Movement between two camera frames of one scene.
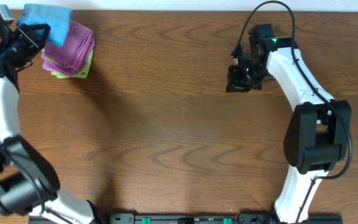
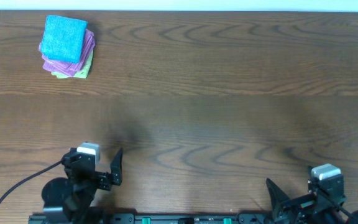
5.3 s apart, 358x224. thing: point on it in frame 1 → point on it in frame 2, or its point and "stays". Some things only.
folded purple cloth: (74, 53) stays
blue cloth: (58, 17) → (63, 38)
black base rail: (219, 218) stays
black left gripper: (30, 38) → (97, 178)
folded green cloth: (82, 73) stays
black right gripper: (234, 85) → (302, 206)
